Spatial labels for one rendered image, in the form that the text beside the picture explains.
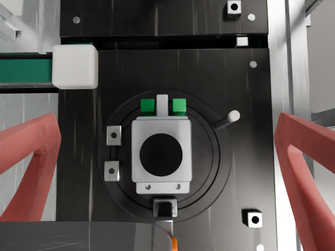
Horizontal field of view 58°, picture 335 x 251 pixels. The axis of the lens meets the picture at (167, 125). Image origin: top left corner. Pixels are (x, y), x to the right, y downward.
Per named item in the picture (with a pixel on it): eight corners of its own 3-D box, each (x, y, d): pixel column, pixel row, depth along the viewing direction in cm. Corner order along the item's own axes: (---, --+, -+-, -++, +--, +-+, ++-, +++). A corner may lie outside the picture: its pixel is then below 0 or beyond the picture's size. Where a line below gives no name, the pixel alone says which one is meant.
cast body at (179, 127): (188, 189, 27) (194, 201, 20) (139, 189, 27) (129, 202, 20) (186, 98, 28) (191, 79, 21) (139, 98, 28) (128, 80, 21)
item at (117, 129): (123, 145, 31) (121, 145, 30) (109, 146, 31) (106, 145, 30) (123, 126, 31) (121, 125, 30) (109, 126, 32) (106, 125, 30)
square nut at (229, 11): (239, 17, 35) (242, 13, 34) (225, 18, 35) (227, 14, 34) (239, 4, 35) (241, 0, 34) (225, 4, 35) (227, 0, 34)
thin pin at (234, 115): (221, 129, 31) (240, 120, 23) (213, 129, 31) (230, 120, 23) (221, 121, 31) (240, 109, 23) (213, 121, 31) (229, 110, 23)
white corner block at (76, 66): (101, 92, 36) (93, 84, 32) (63, 92, 36) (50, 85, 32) (102, 54, 36) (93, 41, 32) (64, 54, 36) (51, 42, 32)
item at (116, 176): (121, 180, 31) (119, 181, 29) (106, 180, 31) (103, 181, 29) (121, 160, 31) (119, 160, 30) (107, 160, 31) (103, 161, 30)
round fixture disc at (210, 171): (231, 219, 33) (235, 223, 31) (100, 220, 33) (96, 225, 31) (227, 91, 34) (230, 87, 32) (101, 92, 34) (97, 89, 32)
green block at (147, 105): (156, 118, 32) (154, 112, 27) (145, 118, 32) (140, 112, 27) (156, 107, 32) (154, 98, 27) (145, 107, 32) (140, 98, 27)
